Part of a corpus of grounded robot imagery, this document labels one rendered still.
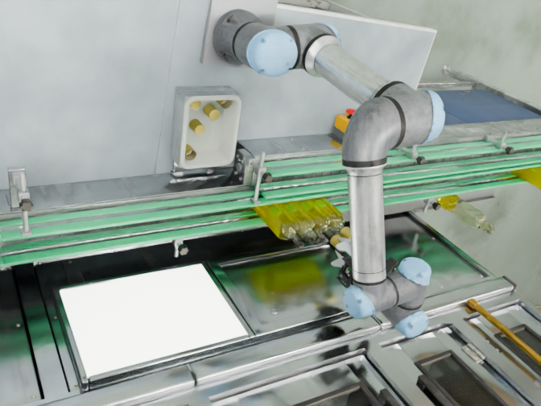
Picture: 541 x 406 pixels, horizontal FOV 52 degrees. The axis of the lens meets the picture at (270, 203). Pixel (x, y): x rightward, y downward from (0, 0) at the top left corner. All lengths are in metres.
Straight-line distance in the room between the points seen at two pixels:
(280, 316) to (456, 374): 0.49
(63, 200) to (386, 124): 0.88
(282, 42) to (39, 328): 0.93
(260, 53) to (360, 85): 0.27
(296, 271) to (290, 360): 0.35
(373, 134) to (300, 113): 0.74
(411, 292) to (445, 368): 0.34
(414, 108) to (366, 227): 0.27
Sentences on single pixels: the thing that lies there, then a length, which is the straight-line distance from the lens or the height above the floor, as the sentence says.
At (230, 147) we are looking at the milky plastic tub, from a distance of 1.69.
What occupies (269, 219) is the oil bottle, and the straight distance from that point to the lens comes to 1.67.
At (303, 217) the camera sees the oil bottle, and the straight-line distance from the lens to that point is 1.66.
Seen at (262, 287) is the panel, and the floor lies 1.14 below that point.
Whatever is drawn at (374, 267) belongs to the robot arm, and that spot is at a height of 1.49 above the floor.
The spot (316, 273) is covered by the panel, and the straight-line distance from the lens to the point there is 1.71.
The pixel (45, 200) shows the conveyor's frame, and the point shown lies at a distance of 1.58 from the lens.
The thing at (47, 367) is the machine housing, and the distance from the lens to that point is 1.40.
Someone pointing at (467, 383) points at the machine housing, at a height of 1.62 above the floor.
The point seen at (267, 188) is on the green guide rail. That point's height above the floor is 0.92.
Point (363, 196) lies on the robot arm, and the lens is 1.18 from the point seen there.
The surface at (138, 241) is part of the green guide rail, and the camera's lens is 1.57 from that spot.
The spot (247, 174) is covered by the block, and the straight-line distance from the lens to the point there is 1.69.
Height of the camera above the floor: 2.18
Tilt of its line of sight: 46 degrees down
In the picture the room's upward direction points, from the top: 136 degrees clockwise
